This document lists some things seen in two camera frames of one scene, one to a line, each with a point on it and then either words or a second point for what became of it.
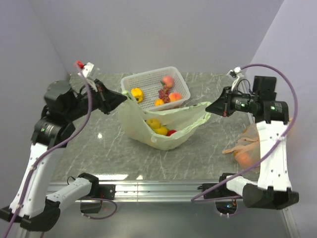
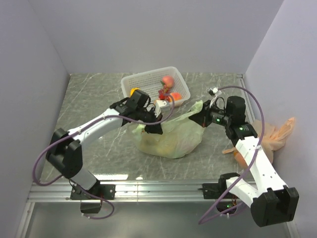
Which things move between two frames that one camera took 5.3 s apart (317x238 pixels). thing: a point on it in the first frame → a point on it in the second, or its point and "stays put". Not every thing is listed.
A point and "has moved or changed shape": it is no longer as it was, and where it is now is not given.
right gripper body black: [238, 102] → [221, 118]
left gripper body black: [97, 96] → [147, 117]
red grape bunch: [163, 93] stays put
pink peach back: [168, 81] stays put
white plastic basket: [151, 83] stays put
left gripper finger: [111, 99] → [153, 129]
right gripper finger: [221, 105] → [203, 117]
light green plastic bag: [183, 119] has moved or changed shape
